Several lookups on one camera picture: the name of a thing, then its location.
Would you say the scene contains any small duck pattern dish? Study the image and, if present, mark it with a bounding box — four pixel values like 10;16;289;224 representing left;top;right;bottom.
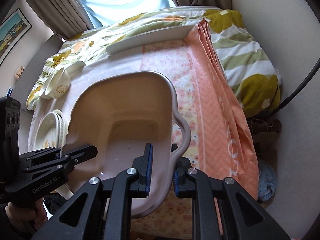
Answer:
34;112;60;150

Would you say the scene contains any cream yellow bowl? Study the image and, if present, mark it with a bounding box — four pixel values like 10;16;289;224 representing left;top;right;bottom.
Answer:
44;68;71;99

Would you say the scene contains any pink square handled dish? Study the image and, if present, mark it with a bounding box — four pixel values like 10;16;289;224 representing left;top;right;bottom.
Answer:
62;71;191;219

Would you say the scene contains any large yellow duck plate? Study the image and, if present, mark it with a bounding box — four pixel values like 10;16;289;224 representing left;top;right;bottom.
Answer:
59;111;68;148

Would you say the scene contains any person's left hand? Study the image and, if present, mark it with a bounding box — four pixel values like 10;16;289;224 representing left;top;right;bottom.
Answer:
5;198;48;230

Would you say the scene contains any blue cloth on floor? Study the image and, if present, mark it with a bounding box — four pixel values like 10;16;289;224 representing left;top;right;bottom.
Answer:
258;159;277;202

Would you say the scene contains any orange patterned towel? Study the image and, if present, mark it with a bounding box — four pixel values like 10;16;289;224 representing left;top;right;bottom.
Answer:
131;19;259;239

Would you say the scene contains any blue white small box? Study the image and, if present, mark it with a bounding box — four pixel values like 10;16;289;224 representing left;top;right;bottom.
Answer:
7;87;13;96

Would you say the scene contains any grey bed headboard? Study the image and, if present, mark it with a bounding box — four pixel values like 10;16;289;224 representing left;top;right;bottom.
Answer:
11;34;63;112

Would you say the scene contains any small figurine on headboard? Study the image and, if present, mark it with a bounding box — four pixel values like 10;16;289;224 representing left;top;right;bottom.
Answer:
15;67;24;81

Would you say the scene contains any white table cloth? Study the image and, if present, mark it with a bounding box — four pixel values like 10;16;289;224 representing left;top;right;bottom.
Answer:
27;46;143;152

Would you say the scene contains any white tray table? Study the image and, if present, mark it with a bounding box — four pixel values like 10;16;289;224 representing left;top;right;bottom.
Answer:
64;24;198;73

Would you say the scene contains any framed houses picture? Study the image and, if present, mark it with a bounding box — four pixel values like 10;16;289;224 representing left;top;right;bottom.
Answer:
0;8;32;63

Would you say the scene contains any black clothes rack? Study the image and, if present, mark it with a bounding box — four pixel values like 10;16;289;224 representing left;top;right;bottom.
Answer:
268;59;320;118

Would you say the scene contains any floral green yellow duvet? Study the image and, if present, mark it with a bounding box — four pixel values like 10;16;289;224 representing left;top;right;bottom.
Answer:
25;6;281;117

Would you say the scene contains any left brown curtain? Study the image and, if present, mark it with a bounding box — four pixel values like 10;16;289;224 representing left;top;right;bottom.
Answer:
26;0;94;40

